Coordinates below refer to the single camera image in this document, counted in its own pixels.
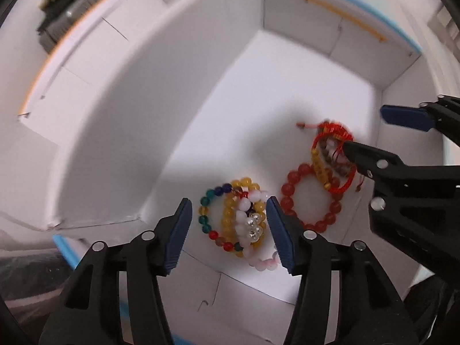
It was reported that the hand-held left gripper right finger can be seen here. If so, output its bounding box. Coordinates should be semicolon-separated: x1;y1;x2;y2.
265;196;419;345

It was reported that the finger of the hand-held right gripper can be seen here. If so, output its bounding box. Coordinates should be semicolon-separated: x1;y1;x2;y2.
341;141;460;199
380;95;460;141

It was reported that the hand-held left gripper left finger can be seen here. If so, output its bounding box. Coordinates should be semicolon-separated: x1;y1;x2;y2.
38;197;193;345

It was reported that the clear crystal bead bracelet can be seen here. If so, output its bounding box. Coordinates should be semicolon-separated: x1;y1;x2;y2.
244;213;267;241

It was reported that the multicolour bead bracelet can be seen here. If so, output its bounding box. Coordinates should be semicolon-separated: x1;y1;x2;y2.
198;183;252;254

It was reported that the brown green bead bracelet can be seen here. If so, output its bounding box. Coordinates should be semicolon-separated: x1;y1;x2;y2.
320;138;358;180

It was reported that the red bead bracelet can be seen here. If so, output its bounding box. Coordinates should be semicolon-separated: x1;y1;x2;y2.
280;163;343;233

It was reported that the pink bead bracelet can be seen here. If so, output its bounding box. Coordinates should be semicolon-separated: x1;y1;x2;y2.
235;190;279;272

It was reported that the red string bracelet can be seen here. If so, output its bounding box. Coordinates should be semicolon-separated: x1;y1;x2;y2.
296;118;365;193

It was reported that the yellow bead bracelet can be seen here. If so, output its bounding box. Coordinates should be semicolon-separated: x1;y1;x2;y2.
222;177;267;257

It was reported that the white cardboard box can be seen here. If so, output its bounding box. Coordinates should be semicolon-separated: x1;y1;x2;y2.
0;0;446;342

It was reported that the dark cloth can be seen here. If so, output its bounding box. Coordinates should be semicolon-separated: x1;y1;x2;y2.
0;230;74;313

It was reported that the grey hard suitcase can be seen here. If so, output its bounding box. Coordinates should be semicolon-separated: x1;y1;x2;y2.
36;0;119;49

